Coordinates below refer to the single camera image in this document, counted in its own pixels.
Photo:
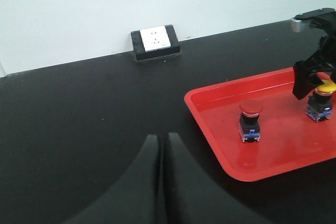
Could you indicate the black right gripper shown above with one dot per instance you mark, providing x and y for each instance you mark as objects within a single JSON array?
[{"x": 323, "y": 60}]

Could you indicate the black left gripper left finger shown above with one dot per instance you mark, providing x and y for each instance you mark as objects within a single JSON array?
[{"x": 136, "y": 197}]

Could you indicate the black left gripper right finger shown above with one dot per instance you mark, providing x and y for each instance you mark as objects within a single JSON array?
[{"x": 191, "y": 196}]

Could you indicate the yellow mushroom push button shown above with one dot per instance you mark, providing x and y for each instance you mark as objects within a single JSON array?
[{"x": 320, "y": 106}]

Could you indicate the red mushroom push button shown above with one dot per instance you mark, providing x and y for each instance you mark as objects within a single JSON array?
[{"x": 249, "y": 128}]

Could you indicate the red plastic tray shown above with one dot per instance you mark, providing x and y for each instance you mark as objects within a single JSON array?
[{"x": 289, "y": 138}]

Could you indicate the black white power socket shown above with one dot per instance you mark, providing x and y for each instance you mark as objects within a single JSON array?
[{"x": 155, "y": 43}]

